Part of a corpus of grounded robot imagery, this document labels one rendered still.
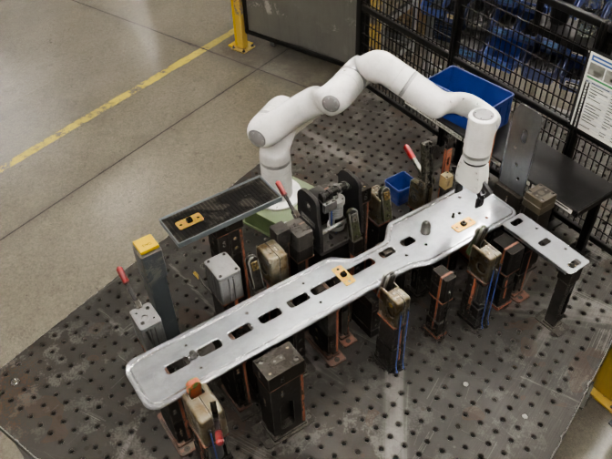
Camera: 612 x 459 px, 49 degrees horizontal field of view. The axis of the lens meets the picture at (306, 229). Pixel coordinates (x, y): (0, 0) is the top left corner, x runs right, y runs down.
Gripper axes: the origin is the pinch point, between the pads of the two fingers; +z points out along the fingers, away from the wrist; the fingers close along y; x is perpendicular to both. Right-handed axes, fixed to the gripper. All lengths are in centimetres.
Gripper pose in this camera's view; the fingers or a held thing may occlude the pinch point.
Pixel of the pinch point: (468, 197)
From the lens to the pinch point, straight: 224.6
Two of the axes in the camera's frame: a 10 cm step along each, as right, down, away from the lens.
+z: 0.3, 7.3, 6.8
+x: 8.2, -4.1, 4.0
